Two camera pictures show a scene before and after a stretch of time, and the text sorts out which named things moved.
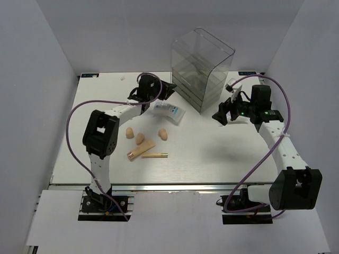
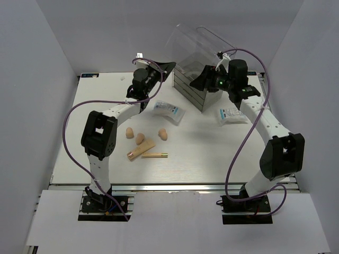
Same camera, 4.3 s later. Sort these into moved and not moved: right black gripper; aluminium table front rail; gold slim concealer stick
Moved: right black gripper
Not moved: aluminium table front rail; gold slim concealer stick
